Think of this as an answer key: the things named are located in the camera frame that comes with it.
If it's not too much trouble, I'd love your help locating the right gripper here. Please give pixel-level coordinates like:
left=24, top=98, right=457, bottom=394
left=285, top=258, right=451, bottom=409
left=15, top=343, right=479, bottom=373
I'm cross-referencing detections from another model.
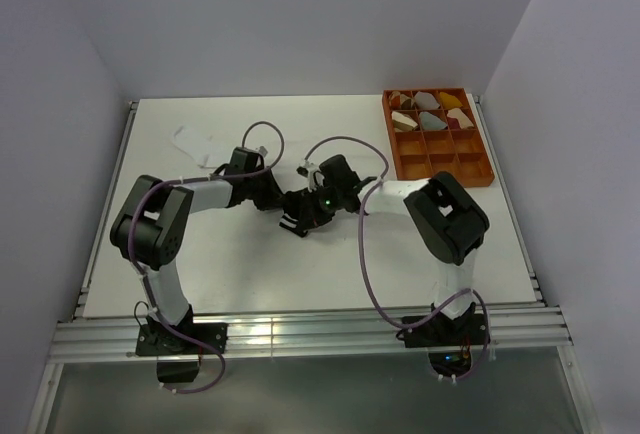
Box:
left=297, top=185, right=343, bottom=233

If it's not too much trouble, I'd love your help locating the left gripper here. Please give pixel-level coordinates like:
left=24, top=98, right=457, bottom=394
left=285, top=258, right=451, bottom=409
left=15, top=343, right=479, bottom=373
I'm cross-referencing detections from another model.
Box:
left=244, top=166, right=290, bottom=211

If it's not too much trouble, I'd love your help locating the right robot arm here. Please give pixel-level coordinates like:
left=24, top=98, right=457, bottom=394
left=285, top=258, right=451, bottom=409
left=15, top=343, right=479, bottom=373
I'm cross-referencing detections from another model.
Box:
left=297, top=155, right=490, bottom=344

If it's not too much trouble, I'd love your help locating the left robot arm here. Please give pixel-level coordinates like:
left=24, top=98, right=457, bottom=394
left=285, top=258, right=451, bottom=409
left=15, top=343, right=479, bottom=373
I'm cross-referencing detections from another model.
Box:
left=110, top=147, right=283, bottom=353

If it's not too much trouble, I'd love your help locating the white brown rolled sock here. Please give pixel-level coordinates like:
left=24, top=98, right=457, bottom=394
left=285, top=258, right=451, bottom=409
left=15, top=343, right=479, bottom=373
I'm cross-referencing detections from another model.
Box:
left=391, top=111, right=418, bottom=132

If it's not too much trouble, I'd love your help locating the brown orange rolled sock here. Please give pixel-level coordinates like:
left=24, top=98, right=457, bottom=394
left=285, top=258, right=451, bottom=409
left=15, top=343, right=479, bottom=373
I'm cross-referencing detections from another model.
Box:
left=388, top=90, right=416, bottom=110

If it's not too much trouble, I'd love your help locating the orange compartment tray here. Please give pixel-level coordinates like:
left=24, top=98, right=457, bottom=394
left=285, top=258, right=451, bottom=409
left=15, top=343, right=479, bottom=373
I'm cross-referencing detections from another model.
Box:
left=382, top=87, right=495, bottom=188

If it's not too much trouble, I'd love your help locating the grey teal rolled sock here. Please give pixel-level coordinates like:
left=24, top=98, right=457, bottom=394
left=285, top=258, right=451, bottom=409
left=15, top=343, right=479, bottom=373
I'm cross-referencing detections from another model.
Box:
left=419, top=111, right=448, bottom=131

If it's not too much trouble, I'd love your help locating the grey white rolled sock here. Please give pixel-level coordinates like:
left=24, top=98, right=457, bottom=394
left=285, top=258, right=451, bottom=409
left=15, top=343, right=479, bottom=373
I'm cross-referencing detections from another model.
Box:
left=414, top=91, right=440, bottom=110

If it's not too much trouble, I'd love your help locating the pink maroon rolled sock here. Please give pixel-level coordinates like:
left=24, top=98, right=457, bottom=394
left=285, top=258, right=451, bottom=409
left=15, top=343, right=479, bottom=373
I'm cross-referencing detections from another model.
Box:
left=446, top=108, right=475, bottom=130

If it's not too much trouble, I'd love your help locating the yellow rolled sock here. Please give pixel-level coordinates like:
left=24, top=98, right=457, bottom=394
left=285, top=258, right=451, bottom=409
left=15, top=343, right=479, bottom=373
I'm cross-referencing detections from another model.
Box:
left=439, top=91, right=464, bottom=110

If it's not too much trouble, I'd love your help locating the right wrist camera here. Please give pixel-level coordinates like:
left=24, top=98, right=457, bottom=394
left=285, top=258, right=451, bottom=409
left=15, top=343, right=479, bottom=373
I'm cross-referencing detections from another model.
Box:
left=296, top=159, right=324, bottom=192

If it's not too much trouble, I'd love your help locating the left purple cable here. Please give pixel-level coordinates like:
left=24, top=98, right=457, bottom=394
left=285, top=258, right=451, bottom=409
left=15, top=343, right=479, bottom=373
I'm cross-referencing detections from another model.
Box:
left=127, top=121, right=286, bottom=395

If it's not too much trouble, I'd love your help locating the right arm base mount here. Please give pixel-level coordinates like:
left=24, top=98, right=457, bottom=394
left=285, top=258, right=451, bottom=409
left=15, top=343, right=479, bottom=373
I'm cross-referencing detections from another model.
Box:
left=396, top=313, right=488, bottom=348

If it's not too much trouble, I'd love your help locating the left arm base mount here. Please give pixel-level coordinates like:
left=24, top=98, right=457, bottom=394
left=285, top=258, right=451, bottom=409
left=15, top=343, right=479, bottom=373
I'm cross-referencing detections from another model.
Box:
left=135, top=323, right=228, bottom=357

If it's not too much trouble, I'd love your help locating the aluminium front rail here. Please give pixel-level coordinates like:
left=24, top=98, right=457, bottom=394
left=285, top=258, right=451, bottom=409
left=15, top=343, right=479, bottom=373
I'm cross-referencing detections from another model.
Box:
left=47, top=303, right=572, bottom=364

